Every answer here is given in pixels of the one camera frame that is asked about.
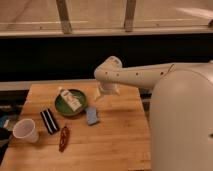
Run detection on green round plate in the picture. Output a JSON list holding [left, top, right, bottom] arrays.
[[55, 89, 87, 117]]

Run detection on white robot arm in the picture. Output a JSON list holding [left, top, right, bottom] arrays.
[[94, 56, 213, 171]]

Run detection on black white striped block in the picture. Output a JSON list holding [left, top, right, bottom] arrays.
[[40, 109, 60, 135]]

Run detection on dark items at left edge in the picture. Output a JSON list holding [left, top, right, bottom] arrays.
[[0, 109, 11, 164]]

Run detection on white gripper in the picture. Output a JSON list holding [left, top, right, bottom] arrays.
[[94, 82, 120, 101]]

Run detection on white ceramic cup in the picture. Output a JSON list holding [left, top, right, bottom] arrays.
[[13, 118, 39, 143]]

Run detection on blue sponge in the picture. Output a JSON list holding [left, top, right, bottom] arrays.
[[85, 106, 99, 125]]

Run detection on red chili pepper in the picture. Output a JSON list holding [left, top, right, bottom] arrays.
[[59, 126, 70, 152]]

